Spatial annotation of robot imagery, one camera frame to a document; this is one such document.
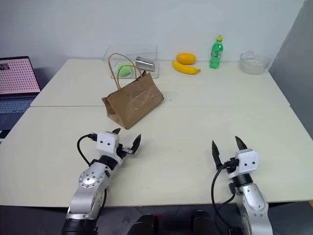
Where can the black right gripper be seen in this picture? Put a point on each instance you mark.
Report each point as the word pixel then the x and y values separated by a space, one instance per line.
pixel 232 165

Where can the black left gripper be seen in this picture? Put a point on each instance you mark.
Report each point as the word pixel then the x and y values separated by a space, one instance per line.
pixel 121 153

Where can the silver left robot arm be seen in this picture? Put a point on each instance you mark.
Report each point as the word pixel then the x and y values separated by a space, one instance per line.
pixel 88 181

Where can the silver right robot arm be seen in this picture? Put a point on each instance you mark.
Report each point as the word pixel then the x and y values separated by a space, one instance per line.
pixel 254 205

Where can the brown paper bag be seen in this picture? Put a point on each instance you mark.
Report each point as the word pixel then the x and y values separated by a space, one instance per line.
pixel 134 100

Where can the green object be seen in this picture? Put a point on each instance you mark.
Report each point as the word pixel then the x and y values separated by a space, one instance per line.
pixel 124 69

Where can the silver metal can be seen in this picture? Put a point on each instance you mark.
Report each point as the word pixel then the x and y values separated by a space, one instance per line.
pixel 145 64

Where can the dark rounded shape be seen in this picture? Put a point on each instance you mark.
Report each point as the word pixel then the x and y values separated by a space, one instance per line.
pixel 204 224
pixel 145 225

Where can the clear plastic box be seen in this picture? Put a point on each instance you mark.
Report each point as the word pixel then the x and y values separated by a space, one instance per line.
pixel 146 52

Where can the clear glass bowl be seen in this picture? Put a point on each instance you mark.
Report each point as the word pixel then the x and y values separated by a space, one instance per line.
pixel 254 64

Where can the yellow banana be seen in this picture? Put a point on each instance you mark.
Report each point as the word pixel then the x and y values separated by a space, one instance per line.
pixel 185 68

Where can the green plastic bottle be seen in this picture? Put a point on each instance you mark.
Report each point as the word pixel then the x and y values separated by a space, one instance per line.
pixel 216 55

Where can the orange fruit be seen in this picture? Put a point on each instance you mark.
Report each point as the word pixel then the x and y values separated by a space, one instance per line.
pixel 186 58

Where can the open laptop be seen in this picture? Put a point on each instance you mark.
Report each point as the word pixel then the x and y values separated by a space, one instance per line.
pixel 15 78

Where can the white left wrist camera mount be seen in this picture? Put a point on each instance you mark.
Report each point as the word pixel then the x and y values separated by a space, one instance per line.
pixel 107 143

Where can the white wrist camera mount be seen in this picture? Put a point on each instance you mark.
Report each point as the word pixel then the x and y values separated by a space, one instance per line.
pixel 107 143
pixel 247 161

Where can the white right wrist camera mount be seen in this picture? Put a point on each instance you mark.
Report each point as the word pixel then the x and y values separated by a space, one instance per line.
pixel 247 161

